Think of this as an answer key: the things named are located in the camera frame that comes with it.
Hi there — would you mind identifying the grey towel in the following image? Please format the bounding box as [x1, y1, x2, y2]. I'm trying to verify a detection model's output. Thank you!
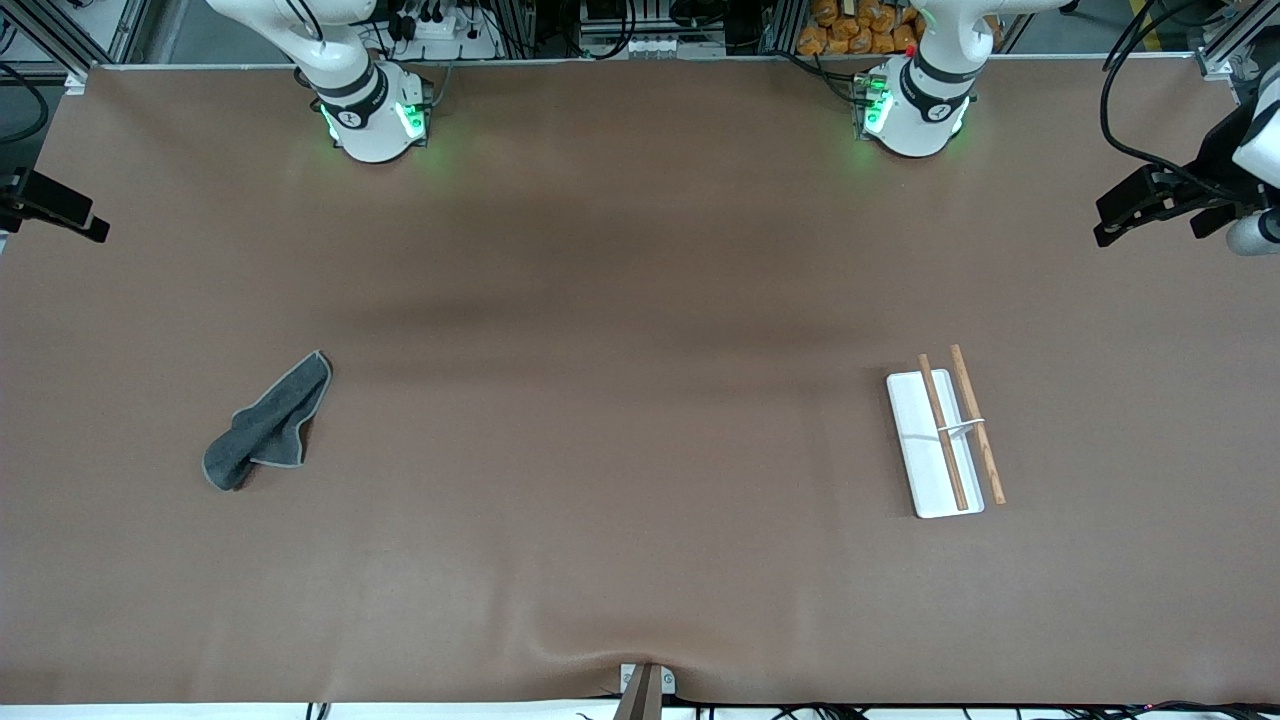
[203, 350, 333, 492]

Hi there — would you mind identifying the white rack with wooden bars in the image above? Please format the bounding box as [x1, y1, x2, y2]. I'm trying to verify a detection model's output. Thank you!
[886, 344, 1007, 520]

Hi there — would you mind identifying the orange objects pile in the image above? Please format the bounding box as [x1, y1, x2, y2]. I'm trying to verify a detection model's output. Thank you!
[797, 0, 926, 57]

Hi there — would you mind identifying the white power strip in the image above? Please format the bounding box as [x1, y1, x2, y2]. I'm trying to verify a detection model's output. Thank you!
[385, 0, 504, 63]

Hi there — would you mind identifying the brown table cover mat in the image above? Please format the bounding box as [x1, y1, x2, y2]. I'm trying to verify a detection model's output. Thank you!
[0, 55, 1280, 706]

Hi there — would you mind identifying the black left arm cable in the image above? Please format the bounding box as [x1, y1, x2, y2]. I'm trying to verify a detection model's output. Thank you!
[1100, 0, 1221, 201]

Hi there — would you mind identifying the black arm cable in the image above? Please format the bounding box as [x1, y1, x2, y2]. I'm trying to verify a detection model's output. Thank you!
[0, 62, 51, 143]
[1100, 0, 1221, 201]

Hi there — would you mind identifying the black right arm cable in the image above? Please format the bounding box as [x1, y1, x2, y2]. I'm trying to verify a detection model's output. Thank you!
[0, 62, 51, 143]

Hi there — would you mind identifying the aluminium frame profile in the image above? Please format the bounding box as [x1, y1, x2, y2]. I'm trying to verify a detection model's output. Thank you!
[1195, 0, 1280, 81]
[0, 0, 151, 93]

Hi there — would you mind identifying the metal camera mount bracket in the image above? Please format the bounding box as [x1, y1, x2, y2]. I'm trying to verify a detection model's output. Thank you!
[612, 662, 678, 720]

